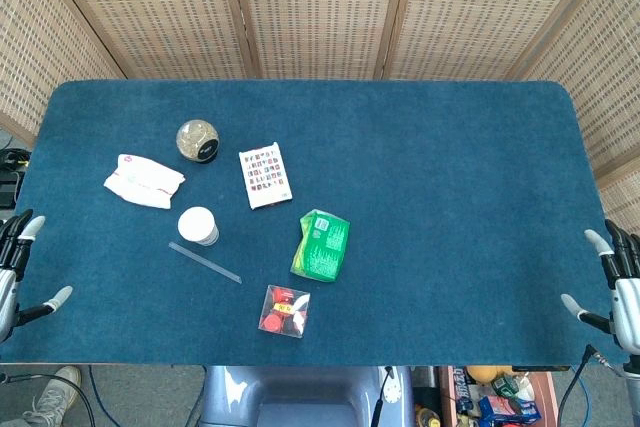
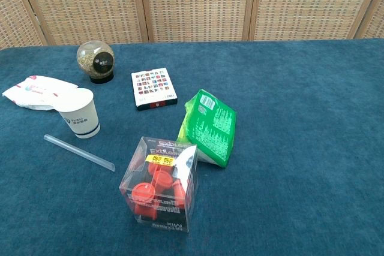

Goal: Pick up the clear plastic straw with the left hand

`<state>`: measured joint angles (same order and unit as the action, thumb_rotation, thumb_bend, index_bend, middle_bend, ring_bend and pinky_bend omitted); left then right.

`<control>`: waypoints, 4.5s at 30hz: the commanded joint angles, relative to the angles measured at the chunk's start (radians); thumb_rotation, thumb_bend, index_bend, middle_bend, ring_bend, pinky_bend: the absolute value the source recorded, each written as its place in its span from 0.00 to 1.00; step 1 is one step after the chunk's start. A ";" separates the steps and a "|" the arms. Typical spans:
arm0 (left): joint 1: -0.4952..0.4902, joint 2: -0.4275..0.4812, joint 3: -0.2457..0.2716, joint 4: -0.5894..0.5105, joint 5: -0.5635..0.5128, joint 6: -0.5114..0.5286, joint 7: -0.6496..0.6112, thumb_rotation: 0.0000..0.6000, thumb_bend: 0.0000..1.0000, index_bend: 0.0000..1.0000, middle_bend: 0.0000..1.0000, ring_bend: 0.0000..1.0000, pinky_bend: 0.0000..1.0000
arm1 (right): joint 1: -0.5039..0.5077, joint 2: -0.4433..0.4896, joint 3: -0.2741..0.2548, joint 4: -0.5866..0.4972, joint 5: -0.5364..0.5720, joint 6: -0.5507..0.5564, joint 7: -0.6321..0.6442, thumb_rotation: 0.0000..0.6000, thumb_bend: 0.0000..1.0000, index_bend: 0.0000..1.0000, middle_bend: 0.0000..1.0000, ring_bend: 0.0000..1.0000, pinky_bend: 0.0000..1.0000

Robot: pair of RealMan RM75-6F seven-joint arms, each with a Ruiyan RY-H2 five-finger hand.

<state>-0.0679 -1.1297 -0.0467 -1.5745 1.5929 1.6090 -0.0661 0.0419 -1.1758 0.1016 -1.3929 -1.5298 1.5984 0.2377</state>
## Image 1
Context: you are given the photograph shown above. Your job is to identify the black cable with plug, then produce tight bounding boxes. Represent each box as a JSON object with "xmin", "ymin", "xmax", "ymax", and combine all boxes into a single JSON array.
[{"xmin": 556, "ymin": 343, "xmax": 609, "ymax": 414}]

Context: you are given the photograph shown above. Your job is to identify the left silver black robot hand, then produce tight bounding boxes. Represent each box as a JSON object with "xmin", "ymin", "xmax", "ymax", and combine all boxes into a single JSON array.
[{"xmin": 0, "ymin": 209, "xmax": 74, "ymax": 343}]

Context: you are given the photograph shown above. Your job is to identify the black torso cable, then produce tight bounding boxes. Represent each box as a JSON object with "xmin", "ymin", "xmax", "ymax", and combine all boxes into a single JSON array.
[{"xmin": 370, "ymin": 365, "xmax": 396, "ymax": 427}]

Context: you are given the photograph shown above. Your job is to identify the orange round fruit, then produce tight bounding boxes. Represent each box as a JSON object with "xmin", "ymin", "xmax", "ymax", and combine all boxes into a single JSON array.
[{"xmin": 466, "ymin": 365, "xmax": 501, "ymax": 386}]

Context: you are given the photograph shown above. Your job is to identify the pink storage crate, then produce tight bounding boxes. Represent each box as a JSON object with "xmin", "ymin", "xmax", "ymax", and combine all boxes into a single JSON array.
[{"xmin": 438, "ymin": 365, "xmax": 560, "ymax": 427}]

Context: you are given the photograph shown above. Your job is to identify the blue cable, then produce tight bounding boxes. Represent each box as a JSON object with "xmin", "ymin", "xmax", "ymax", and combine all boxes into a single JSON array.
[{"xmin": 88, "ymin": 365, "xmax": 110, "ymax": 414}]

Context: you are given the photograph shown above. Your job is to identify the white tissue packet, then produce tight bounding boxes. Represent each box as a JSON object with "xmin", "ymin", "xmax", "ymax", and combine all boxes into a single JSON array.
[{"xmin": 103, "ymin": 153, "xmax": 186, "ymax": 210}]

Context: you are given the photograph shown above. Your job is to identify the white paper cup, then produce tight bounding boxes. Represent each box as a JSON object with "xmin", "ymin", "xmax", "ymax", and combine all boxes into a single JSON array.
[{"xmin": 177, "ymin": 206, "xmax": 220, "ymax": 247}]

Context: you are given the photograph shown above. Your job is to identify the clear plastic stick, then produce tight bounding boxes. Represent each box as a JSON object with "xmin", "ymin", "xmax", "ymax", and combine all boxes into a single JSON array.
[{"xmin": 168, "ymin": 241, "xmax": 243, "ymax": 285}]

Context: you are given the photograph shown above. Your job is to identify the white box with coloured squares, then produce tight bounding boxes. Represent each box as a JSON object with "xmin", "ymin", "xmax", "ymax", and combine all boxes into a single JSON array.
[{"xmin": 238, "ymin": 141, "xmax": 294, "ymax": 211}]

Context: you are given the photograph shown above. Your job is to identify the green plastic snack packet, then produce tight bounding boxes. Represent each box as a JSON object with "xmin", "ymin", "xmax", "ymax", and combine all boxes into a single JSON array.
[{"xmin": 289, "ymin": 208, "xmax": 351, "ymax": 282}]

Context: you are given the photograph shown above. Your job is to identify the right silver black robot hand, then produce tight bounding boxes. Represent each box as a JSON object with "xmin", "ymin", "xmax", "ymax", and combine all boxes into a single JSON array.
[{"xmin": 560, "ymin": 219, "xmax": 640, "ymax": 354}]

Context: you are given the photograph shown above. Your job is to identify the blue-grey robot torso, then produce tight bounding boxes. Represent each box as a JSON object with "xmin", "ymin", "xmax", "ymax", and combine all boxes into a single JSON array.
[{"xmin": 198, "ymin": 365, "xmax": 416, "ymax": 427}]

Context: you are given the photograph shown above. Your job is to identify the blue felt table cover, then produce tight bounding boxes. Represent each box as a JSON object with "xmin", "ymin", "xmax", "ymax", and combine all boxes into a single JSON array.
[{"xmin": 0, "ymin": 79, "xmax": 630, "ymax": 367}]

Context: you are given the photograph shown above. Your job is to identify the white grey sneaker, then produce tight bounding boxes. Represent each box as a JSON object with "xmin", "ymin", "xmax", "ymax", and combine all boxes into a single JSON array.
[{"xmin": 22, "ymin": 365, "xmax": 83, "ymax": 427}]

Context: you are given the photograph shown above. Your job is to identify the clear box with red caps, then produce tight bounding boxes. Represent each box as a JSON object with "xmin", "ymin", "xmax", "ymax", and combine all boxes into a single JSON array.
[{"xmin": 257, "ymin": 284, "xmax": 312, "ymax": 339}]

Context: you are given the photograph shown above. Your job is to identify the black equipment box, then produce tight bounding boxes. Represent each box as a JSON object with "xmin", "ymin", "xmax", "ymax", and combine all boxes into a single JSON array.
[{"xmin": 0, "ymin": 146, "xmax": 27, "ymax": 209}]

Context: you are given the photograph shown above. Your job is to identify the woven folding screen panel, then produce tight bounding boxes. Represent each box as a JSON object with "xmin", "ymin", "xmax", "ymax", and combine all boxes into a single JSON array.
[
  {"xmin": 504, "ymin": 0, "xmax": 640, "ymax": 236},
  {"xmin": 37, "ymin": 0, "xmax": 262, "ymax": 81},
  {"xmin": 0, "ymin": 0, "xmax": 126, "ymax": 148},
  {"xmin": 374, "ymin": 0, "xmax": 612, "ymax": 82},
  {"xmin": 228, "ymin": 0, "xmax": 412, "ymax": 81}
]

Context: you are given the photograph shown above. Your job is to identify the blue snack packet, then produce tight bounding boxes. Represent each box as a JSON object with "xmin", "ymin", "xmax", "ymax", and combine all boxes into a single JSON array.
[{"xmin": 478, "ymin": 394, "xmax": 543, "ymax": 424}]

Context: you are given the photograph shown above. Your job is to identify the round glass jar black label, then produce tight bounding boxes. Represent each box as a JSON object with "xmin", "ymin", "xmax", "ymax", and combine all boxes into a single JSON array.
[{"xmin": 175, "ymin": 119, "xmax": 221, "ymax": 164}]

